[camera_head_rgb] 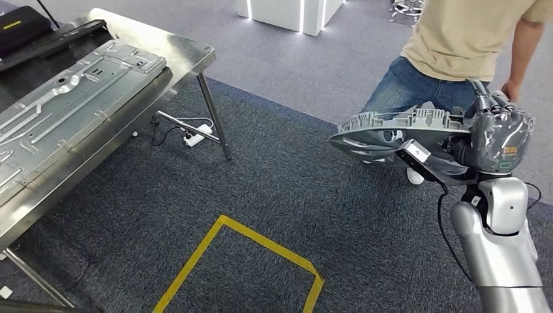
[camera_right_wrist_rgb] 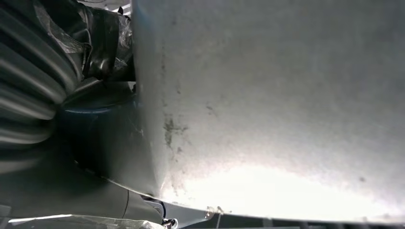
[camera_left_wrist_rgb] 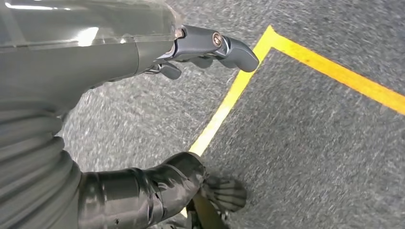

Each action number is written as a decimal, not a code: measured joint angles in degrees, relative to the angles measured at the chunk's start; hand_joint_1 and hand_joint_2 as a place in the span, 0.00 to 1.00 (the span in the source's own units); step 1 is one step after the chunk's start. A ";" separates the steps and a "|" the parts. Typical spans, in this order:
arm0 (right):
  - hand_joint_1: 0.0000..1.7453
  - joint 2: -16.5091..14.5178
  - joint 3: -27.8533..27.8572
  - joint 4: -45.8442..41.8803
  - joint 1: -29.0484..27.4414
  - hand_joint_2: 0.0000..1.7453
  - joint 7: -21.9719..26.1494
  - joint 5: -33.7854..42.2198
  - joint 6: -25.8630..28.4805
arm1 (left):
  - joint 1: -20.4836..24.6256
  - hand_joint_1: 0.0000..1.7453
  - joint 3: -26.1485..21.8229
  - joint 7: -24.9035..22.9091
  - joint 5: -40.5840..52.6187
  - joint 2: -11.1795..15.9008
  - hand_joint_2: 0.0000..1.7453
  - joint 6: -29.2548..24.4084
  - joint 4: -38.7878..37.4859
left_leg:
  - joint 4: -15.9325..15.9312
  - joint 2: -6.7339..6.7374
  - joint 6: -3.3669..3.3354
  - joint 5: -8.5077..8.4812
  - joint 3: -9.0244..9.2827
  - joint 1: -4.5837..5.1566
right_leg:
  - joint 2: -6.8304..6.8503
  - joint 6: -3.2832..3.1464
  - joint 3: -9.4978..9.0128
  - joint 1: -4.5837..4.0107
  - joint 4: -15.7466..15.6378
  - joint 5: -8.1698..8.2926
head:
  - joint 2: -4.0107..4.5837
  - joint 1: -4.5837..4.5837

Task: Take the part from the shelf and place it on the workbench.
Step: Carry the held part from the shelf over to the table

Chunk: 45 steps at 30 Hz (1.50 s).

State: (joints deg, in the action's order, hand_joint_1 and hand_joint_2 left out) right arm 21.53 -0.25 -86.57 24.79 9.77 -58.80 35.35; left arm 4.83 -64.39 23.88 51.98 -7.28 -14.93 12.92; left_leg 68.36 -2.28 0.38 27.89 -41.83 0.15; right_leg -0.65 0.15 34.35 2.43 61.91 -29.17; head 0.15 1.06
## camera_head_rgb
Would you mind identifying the person's hand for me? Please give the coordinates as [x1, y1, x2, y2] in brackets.
[500, 78, 523, 103]

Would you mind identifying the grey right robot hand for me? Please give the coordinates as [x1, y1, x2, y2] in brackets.
[464, 79, 537, 176]

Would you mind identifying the silver plastic wheel hubcap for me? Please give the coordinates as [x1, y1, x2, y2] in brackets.
[329, 108, 474, 170]

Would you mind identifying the stainless steel workbench table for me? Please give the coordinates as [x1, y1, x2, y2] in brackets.
[0, 7, 233, 310]

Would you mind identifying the long black plastic part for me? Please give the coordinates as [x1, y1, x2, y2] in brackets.
[0, 19, 109, 74]

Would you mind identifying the person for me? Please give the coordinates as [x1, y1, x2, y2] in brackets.
[361, 0, 553, 186]

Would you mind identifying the chrome stool base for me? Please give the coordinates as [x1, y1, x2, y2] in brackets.
[389, 0, 426, 25]

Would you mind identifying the white lit display plinth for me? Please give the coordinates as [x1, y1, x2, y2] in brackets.
[235, 0, 346, 38]

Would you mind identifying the white power strip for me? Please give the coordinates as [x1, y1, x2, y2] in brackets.
[183, 124, 213, 148]

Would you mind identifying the stamped sheet metal panel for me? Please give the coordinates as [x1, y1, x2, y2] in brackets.
[0, 39, 173, 208]

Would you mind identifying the black case with yellow label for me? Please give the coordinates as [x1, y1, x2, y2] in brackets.
[0, 5, 53, 55]

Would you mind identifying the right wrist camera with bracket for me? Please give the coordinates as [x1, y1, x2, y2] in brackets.
[395, 138, 481, 187]

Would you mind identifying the black camera cable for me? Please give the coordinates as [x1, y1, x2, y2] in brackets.
[436, 180, 476, 286]

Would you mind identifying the white power cable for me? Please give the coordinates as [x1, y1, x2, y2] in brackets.
[172, 116, 216, 129]

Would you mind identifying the black floor cable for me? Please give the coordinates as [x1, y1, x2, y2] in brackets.
[149, 117, 187, 148]

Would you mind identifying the thin black cable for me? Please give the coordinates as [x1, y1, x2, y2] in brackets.
[35, 0, 61, 29]

